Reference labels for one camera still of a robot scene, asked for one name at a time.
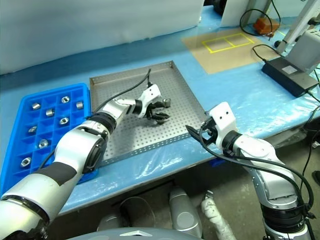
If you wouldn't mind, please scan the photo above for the grey metal box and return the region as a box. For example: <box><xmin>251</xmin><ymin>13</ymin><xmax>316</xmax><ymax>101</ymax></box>
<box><xmin>284</xmin><ymin>32</ymin><xmax>320</xmax><ymax>75</ymax></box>

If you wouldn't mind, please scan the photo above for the orange brown block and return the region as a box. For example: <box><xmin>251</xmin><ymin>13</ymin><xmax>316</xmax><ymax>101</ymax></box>
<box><xmin>253</xmin><ymin>16</ymin><xmax>280</xmax><ymax>35</ymax></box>

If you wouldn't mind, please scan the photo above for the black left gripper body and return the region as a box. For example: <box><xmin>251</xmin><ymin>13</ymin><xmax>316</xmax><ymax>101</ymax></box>
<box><xmin>143</xmin><ymin>101</ymin><xmax>159</xmax><ymax>121</ymax></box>

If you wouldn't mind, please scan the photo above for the small white board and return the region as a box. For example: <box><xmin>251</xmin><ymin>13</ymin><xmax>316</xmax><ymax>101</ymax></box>
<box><xmin>219</xmin><ymin>0</ymin><xmax>273</xmax><ymax>27</ymax></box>

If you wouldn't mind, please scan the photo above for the black adapter cable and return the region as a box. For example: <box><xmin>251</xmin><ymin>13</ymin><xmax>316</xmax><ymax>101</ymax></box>
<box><xmin>251</xmin><ymin>43</ymin><xmax>285</xmax><ymax>63</ymax></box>

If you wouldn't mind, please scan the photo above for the grey metal stand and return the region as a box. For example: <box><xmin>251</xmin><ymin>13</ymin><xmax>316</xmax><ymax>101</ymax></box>
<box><xmin>274</xmin><ymin>0</ymin><xmax>320</xmax><ymax>54</ymax></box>

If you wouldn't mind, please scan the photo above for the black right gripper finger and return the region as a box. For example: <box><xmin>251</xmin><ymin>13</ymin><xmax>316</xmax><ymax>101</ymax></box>
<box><xmin>185</xmin><ymin>122</ymin><xmax>213</xmax><ymax>136</ymax></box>
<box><xmin>186</xmin><ymin>126</ymin><xmax>216</xmax><ymax>148</ymax></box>

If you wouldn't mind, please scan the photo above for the perforated steel tray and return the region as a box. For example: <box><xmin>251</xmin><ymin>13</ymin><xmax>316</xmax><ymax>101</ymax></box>
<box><xmin>89</xmin><ymin>59</ymin><xmax>207</xmax><ymax>167</ymax></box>

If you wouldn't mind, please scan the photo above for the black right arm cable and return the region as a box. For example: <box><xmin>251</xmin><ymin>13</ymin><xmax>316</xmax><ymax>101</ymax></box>
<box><xmin>201</xmin><ymin>142</ymin><xmax>315</xmax><ymax>221</ymax></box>

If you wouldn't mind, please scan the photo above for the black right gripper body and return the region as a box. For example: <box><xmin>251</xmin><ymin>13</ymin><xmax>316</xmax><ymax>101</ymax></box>
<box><xmin>204</xmin><ymin>116</ymin><xmax>219</xmax><ymax>144</ymax></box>

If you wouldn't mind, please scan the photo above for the black power adapter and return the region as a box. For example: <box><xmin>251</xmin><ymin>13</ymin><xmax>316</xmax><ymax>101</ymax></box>
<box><xmin>261</xmin><ymin>56</ymin><xmax>320</xmax><ymax>98</ymax></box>

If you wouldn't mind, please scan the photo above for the grey robot torso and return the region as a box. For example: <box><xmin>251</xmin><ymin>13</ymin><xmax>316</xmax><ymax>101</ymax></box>
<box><xmin>81</xmin><ymin>226</ymin><xmax>210</xmax><ymax>240</ymax></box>

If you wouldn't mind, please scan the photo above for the black hanging cable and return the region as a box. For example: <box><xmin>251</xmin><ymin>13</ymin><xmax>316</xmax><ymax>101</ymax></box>
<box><xmin>299</xmin><ymin>104</ymin><xmax>320</xmax><ymax>177</ymax></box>

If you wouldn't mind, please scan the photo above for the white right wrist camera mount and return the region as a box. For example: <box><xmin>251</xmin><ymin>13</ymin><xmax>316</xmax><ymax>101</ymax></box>
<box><xmin>208</xmin><ymin>101</ymin><xmax>237</xmax><ymax>149</ymax></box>

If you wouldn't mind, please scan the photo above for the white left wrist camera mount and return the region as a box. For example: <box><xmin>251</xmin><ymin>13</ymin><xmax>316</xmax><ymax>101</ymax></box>
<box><xmin>138</xmin><ymin>84</ymin><xmax>161</xmax><ymax>119</ymax></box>

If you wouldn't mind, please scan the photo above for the blue plastic compartment tray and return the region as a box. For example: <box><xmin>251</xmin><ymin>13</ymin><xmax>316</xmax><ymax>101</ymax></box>
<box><xmin>0</xmin><ymin>83</ymin><xmax>100</xmax><ymax>196</ymax></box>

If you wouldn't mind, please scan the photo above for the small grey rounded shell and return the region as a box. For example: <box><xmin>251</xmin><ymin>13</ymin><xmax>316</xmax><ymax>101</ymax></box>
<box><xmin>96</xmin><ymin>214</ymin><xmax>124</xmax><ymax>233</ymax></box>

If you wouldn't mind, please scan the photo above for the black looped cable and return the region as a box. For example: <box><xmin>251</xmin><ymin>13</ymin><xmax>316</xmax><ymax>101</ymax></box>
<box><xmin>239</xmin><ymin>0</ymin><xmax>282</xmax><ymax>41</ymax></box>

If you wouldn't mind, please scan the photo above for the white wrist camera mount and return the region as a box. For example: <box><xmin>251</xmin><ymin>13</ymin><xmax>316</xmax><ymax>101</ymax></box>
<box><xmin>208</xmin><ymin>101</ymin><xmax>237</xmax><ymax>149</ymax></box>
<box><xmin>138</xmin><ymin>84</ymin><xmax>161</xmax><ymax>119</ymax></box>

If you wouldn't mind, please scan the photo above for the brown table mat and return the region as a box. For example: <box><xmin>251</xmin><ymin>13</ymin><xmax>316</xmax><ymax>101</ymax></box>
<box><xmin>181</xmin><ymin>26</ymin><xmax>266</xmax><ymax>75</ymax></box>

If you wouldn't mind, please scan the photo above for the white wrapped tube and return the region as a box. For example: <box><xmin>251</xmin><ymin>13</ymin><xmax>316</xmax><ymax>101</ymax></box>
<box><xmin>200</xmin><ymin>190</ymin><xmax>237</xmax><ymax>240</ymax></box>

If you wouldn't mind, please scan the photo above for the blue plastic piece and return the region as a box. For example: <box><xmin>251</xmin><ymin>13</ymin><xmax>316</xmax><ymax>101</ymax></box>
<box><xmin>208</xmin><ymin>159</ymin><xmax>228</xmax><ymax>169</ymax></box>

